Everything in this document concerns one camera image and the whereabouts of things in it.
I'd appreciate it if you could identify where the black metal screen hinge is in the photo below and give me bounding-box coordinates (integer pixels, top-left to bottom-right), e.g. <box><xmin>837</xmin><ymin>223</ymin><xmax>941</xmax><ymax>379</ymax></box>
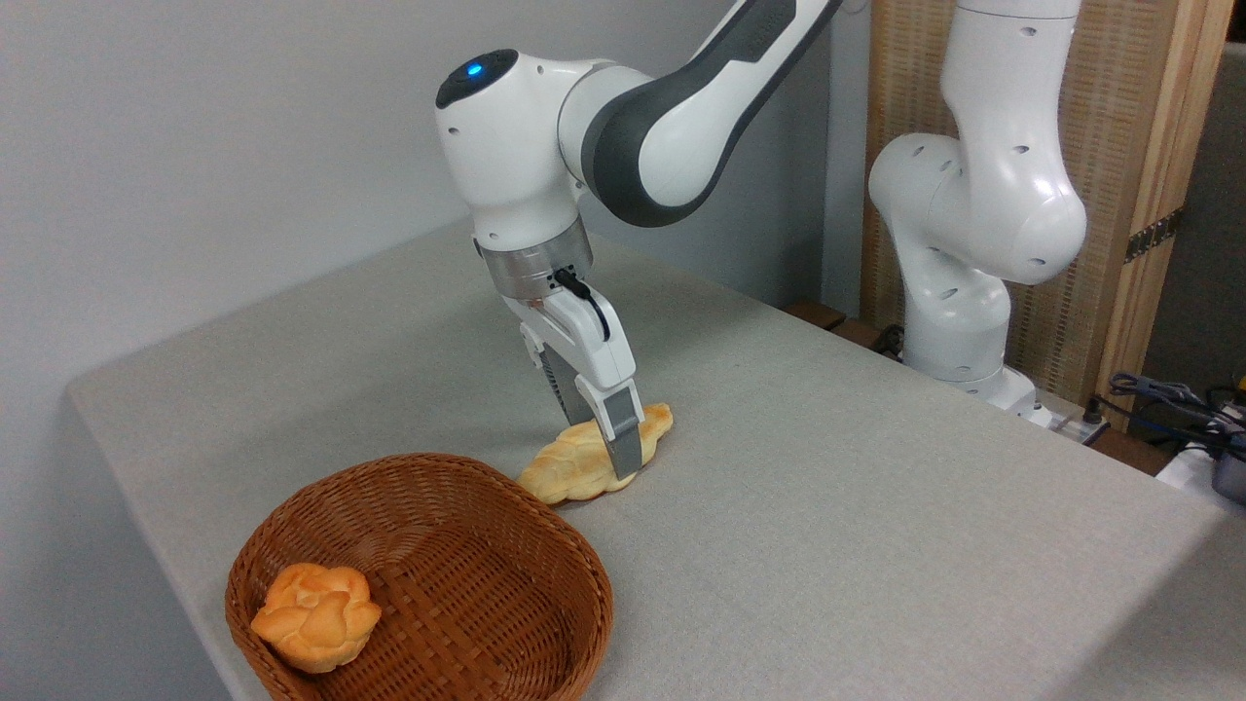
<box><xmin>1123</xmin><ymin>206</ymin><xmax>1186</xmax><ymax>265</ymax></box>

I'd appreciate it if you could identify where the bundle of dark cables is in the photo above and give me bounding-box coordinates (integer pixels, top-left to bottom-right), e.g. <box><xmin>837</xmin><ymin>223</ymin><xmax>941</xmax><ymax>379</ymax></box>
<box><xmin>1085</xmin><ymin>371</ymin><xmax>1246</xmax><ymax>461</ymax></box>

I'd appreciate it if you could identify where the long braided bread loaf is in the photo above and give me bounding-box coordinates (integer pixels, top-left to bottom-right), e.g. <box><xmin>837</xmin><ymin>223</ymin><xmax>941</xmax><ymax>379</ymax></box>
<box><xmin>517</xmin><ymin>402</ymin><xmax>675</xmax><ymax>507</ymax></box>

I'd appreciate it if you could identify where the brown woven wicker basket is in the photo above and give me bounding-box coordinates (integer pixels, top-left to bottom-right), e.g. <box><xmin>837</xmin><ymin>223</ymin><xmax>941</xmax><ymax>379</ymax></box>
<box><xmin>224</xmin><ymin>452</ymin><xmax>616</xmax><ymax>701</ymax></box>

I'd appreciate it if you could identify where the wooden framed woven screen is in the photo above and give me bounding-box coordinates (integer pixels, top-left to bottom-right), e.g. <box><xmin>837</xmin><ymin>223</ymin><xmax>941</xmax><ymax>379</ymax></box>
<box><xmin>861</xmin><ymin>0</ymin><xmax>1236</xmax><ymax>431</ymax></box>

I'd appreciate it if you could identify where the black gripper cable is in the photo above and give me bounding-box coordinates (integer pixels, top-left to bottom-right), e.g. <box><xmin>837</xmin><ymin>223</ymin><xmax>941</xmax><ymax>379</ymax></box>
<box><xmin>552</xmin><ymin>269</ymin><xmax>613</xmax><ymax>343</ymax></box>

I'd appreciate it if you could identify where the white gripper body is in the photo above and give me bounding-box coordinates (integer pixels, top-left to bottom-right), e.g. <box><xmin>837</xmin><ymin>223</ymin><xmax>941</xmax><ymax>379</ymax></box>
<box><xmin>500</xmin><ymin>283</ymin><xmax>640</xmax><ymax>396</ymax></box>

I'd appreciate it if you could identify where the round orange bread roll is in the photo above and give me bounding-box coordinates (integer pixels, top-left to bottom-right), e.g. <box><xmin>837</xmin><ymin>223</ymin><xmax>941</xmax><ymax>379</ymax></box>
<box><xmin>249</xmin><ymin>562</ymin><xmax>384</xmax><ymax>676</ymax></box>

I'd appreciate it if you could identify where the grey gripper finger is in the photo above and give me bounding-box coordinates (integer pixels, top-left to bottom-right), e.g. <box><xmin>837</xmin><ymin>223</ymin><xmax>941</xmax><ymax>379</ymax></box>
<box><xmin>519</xmin><ymin>324</ymin><xmax>598</xmax><ymax>427</ymax></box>
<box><xmin>573</xmin><ymin>377</ymin><xmax>646</xmax><ymax>484</ymax></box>

